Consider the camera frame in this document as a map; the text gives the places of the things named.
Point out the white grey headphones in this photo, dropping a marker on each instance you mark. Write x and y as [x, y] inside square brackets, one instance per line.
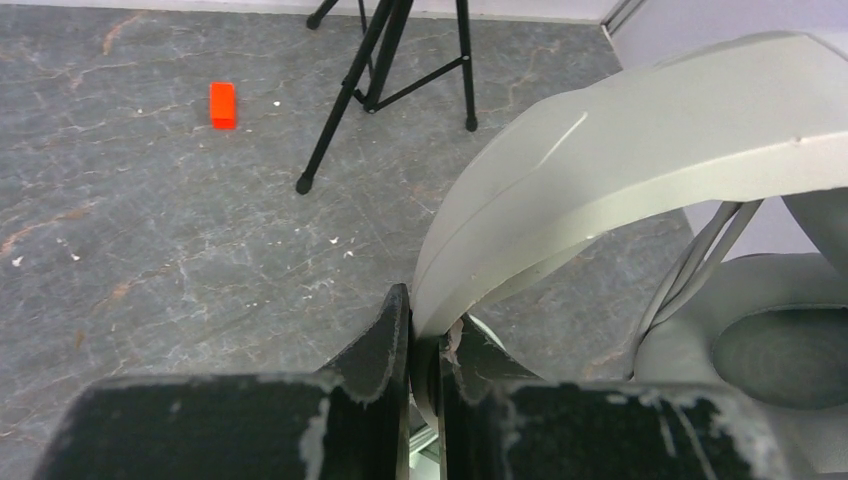
[756, 302]

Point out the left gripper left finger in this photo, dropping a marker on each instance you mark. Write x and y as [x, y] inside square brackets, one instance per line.
[347, 420]

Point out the red small block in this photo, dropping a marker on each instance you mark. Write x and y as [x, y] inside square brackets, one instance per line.
[222, 105]

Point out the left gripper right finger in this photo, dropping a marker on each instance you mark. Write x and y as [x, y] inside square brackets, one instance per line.
[497, 420]

